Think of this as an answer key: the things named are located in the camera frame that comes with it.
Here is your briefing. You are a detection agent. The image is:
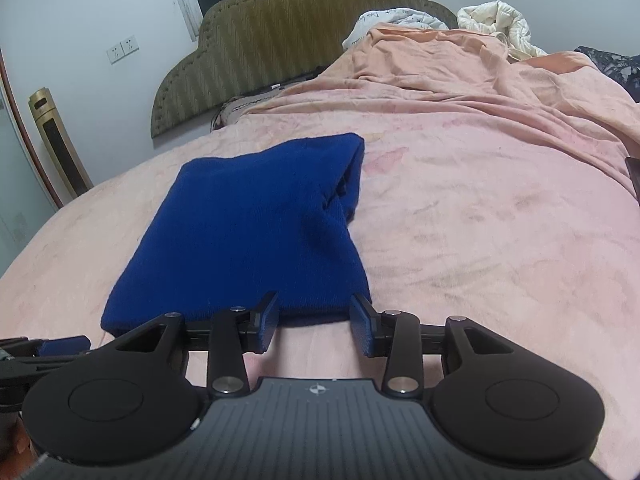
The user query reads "cream quilted comforter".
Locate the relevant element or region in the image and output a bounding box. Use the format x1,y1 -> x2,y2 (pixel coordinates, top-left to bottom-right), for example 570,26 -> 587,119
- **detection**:
457,0 -> 547,62

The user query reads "blue knit garment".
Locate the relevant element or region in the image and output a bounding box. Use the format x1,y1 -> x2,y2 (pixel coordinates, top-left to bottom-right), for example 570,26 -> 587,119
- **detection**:
101,133 -> 370,336

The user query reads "white wall socket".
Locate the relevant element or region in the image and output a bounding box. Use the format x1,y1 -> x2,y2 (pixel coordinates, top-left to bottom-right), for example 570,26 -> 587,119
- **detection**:
106,36 -> 139,64

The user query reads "olive striped headboard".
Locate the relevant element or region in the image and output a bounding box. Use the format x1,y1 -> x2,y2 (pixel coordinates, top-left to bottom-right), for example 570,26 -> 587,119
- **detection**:
151,0 -> 457,138

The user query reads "pink bed sheet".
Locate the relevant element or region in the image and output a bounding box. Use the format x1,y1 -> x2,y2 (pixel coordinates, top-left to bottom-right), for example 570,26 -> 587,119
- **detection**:
1,79 -> 639,479

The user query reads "white patterned pillow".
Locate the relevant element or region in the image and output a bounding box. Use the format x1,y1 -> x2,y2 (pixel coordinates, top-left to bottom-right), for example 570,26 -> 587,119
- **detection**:
342,8 -> 449,51

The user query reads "dark flat tablet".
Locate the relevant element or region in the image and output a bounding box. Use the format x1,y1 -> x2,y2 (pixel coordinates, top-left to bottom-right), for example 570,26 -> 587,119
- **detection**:
625,157 -> 640,203

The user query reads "grey striped pillow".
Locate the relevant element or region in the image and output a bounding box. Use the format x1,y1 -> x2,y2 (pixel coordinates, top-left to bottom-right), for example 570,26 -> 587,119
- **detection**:
209,86 -> 284,132

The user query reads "gold tower fan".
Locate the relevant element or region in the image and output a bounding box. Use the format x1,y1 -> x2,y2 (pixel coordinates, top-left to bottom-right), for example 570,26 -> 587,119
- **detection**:
28,87 -> 93,198

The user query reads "dark floral cloth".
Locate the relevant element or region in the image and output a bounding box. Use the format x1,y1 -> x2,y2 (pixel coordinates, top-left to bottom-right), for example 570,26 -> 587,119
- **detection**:
575,46 -> 640,103

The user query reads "peach orange blanket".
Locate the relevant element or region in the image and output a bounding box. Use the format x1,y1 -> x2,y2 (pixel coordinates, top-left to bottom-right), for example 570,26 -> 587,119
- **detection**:
311,25 -> 639,188

